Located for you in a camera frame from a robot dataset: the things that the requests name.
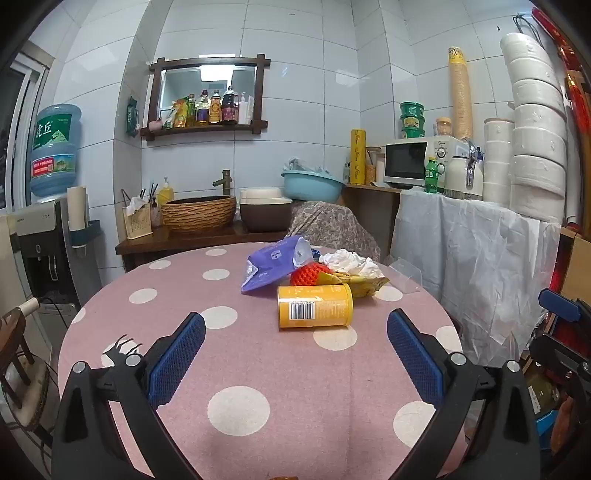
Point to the dark soy sauce bottle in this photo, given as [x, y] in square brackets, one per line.
[229, 108]

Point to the green yellow seasoning packet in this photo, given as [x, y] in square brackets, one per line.
[175, 115]

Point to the jar with tan lid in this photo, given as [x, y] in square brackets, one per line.
[443, 128]

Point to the white tissue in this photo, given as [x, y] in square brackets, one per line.
[353, 264]

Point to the orange foam fruit net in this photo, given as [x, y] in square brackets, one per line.
[308, 274]

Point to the white kettle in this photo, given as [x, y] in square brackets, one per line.
[461, 177]

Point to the bamboo style faucet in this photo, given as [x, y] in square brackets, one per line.
[225, 182]

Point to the white microwave oven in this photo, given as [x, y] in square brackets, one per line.
[406, 161]

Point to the water dispenser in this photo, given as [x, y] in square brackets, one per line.
[44, 249]

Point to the green instant noodle bowl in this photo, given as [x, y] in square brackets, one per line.
[412, 122]
[412, 109]
[413, 133]

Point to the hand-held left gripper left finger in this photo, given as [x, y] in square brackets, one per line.
[178, 357]

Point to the stack of white foam bowls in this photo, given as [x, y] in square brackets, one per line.
[535, 138]

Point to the blue water jug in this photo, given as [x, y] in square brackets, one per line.
[54, 152]

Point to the brown tub with white lid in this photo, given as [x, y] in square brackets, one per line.
[263, 214]

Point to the green hanging packet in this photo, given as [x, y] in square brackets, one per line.
[132, 117]

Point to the yellow can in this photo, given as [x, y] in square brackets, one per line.
[323, 307]

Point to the pink pig figurine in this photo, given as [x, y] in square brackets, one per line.
[155, 125]

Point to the yellow roll box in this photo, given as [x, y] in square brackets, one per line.
[358, 157]

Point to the floral cloth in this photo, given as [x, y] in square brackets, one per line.
[332, 226]

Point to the stack of white tubs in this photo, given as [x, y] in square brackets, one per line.
[497, 161]

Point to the red knot decoration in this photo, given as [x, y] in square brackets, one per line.
[577, 92]

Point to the white cloth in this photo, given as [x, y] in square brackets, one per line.
[471, 258]

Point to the pink dotted tablecloth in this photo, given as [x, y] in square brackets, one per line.
[258, 369]

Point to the white bottle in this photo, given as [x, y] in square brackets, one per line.
[245, 110]

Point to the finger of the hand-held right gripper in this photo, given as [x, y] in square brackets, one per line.
[556, 353]
[558, 302]

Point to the stack of paper cups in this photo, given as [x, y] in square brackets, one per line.
[461, 97]

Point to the green soda bottle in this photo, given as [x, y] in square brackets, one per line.
[431, 177]

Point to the purple plastic packet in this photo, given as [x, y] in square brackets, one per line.
[272, 265]

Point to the clear plastic bag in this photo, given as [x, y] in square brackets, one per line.
[300, 165]

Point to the paper cup holder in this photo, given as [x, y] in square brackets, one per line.
[77, 207]

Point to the wooden cabinet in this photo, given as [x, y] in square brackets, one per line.
[369, 217]

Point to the wooden chair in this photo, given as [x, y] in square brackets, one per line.
[18, 332]

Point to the wooden tissue box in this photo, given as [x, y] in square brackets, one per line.
[137, 224]

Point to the wicker pattern wash basin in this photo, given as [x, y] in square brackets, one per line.
[198, 214]

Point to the glass jar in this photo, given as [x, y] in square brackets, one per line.
[375, 166]

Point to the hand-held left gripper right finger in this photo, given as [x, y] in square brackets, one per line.
[413, 357]

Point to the reed diffuser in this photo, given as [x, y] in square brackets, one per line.
[155, 214]

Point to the light blue plastic basin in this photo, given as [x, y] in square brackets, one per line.
[314, 187]

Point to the dark wooden counter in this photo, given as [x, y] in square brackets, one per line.
[157, 242]

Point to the yellow soap bottle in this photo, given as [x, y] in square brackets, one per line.
[165, 194]

